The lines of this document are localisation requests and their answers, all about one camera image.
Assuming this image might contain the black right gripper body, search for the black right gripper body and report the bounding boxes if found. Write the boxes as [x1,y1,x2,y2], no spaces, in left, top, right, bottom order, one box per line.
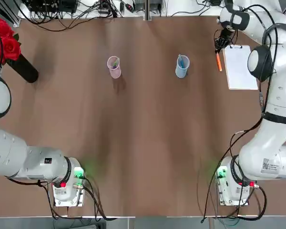
[220,25,236,41]

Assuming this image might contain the orange pencil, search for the orange pencil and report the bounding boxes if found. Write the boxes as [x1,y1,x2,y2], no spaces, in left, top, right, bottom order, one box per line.
[216,52,223,72]

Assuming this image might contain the white clipboard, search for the white clipboard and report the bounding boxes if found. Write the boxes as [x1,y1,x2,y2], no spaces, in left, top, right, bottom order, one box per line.
[222,44,259,91]

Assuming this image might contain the blue translucent cup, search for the blue translucent cup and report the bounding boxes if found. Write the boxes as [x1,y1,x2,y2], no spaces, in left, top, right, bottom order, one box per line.
[175,54,191,79]

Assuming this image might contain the pink translucent cup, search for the pink translucent cup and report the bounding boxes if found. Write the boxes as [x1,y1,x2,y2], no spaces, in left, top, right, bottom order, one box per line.
[107,56,122,79]

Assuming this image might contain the dark finned electronics box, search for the dark finned electronics box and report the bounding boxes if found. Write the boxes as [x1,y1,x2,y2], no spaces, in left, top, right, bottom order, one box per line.
[134,0,163,11]

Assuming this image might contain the black cylindrical vase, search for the black cylindrical vase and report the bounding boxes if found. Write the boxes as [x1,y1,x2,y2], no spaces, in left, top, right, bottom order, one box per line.
[6,53,39,83]

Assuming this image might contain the red rose bouquet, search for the red rose bouquet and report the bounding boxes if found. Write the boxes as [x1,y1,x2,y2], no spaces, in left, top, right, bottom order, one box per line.
[0,16,21,65]

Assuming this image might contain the aluminium frame post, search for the aluminium frame post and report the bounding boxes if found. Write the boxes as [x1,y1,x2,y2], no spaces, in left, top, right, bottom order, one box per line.
[144,0,152,21]

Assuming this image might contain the black desk cable bundle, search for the black desk cable bundle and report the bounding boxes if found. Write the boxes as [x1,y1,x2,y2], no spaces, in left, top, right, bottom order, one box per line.
[14,0,134,32]

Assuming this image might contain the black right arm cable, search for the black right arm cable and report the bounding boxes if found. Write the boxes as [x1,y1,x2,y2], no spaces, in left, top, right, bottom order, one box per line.
[200,4,279,222]

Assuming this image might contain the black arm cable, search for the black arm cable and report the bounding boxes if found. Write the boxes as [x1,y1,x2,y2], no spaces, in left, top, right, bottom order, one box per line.
[200,4,279,222]
[7,176,117,221]

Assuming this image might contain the black electronics box with cables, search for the black electronics box with cables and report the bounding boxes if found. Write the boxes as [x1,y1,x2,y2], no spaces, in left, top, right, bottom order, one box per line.
[22,0,78,13]

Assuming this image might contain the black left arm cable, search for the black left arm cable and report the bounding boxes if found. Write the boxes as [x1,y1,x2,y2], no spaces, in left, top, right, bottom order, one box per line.
[7,176,117,221]

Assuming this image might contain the aluminium frame rail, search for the aluminium frame rail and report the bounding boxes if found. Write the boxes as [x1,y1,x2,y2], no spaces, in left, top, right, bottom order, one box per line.
[0,4,22,27]

